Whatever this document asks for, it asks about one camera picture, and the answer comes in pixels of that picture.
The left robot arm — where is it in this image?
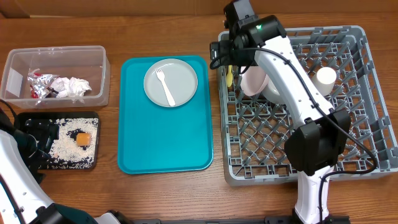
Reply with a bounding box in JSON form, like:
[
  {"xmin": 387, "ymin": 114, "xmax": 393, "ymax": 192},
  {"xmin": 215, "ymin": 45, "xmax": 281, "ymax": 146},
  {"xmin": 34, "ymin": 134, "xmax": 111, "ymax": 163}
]
[{"xmin": 1, "ymin": 111, "xmax": 98, "ymax": 224}]

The white plastic fork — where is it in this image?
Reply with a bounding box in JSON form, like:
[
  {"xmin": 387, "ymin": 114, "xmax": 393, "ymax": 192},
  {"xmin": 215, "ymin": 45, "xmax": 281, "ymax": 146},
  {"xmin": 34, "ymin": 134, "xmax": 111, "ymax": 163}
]
[{"xmin": 155, "ymin": 68, "xmax": 176, "ymax": 106}]

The orange food cube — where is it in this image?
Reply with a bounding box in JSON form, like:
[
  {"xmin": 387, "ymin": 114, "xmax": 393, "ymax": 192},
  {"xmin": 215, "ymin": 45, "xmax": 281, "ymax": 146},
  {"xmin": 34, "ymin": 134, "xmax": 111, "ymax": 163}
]
[{"xmin": 76, "ymin": 133, "xmax": 91, "ymax": 146}]

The foil wrapper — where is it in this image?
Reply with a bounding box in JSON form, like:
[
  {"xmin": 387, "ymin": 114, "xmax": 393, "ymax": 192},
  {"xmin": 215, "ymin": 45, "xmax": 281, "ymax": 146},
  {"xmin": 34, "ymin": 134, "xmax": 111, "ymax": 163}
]
[{"xmin": 27, "ymin": 73, "xmax": 58, "ymax": 99}]

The grey bowl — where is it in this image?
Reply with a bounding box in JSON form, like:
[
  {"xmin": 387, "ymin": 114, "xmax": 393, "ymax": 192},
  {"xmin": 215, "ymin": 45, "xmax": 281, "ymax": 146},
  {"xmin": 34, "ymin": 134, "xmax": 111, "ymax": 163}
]
[{"xmin": 262, "ymin": 80, "xmax": 285, "ymax": 105}]

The yellow plastic spoon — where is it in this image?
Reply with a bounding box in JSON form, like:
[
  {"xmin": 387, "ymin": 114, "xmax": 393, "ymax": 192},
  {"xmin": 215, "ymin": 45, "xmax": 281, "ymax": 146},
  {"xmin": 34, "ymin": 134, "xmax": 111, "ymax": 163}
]
[{"xmin": 226, "ymin": 65, "xmax": 233, "ymax": 88}]

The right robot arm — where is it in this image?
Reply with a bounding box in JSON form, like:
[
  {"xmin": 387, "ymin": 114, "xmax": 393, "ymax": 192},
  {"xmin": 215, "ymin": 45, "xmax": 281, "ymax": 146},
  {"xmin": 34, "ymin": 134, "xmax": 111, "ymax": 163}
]
[{"xmin": 210, "ymin": 1, "xmax": 378, "ymax": 223}]

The grey dishwasher rack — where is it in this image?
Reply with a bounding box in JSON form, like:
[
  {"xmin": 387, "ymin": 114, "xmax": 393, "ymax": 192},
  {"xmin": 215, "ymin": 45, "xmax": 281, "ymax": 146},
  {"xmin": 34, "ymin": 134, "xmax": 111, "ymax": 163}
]
[{"xmin": 216, "ymin": 26, "xmax": 397, "ymax": 186}]

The rice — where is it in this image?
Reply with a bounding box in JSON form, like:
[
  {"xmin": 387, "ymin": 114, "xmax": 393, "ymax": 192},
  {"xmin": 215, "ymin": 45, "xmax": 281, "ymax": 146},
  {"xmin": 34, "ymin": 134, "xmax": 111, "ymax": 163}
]
[{"xmin": 42, "ymin": 118, "xmax": 100, "ymax": 169}]

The grey-green plate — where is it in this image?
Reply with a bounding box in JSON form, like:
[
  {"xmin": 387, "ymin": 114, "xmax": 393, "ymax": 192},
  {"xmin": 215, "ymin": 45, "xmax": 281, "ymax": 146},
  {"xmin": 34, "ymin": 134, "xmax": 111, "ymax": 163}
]
[{"xmin": 144, "ymin": 58, "xmax": 198, "ymax": 108}]

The clear plastic bin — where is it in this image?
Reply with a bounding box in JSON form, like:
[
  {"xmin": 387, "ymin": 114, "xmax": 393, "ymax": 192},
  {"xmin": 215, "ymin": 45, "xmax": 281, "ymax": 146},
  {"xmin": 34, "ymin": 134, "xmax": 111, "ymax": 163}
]
[{"xmin": 1, "ymin": 45, "xmax": 110, "ymax": 109}]

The black waste tray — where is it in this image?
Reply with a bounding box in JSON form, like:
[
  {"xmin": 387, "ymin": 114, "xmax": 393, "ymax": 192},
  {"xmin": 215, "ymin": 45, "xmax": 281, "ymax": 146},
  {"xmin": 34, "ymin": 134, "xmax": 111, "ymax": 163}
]
[{"xmin": 17, "ymin": 111, "xmax": 100, "ymax": 170}]

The pink plate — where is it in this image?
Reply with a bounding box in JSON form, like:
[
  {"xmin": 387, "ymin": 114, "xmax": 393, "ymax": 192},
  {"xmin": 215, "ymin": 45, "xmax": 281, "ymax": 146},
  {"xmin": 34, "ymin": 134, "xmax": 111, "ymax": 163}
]
[{"xmin": 240, "ymin": 66, "xmax": 270, "ymax": 96}]

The white napkin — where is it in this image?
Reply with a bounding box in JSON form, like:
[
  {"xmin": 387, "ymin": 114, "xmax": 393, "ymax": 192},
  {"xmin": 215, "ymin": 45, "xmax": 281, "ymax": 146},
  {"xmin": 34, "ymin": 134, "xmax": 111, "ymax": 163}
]
[{"xmin": 50, "ymin": 77, "xmax": 91, "ymax": 98}]

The white paper cup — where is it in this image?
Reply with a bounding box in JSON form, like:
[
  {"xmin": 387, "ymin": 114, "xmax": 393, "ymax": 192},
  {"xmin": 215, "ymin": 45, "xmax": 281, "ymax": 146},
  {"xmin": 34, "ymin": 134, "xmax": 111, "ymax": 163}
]
[{"xmin": 311, "ymin": 67, "xmax": 337, "ymax": 96}]

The teal serving tray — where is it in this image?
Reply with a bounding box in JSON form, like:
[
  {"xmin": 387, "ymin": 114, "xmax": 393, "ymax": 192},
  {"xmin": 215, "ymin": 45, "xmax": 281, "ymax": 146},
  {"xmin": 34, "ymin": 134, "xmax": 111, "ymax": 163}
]
[{"xmin": 118, "ymin": 55, "xmax": 214, "ymax": 174}]

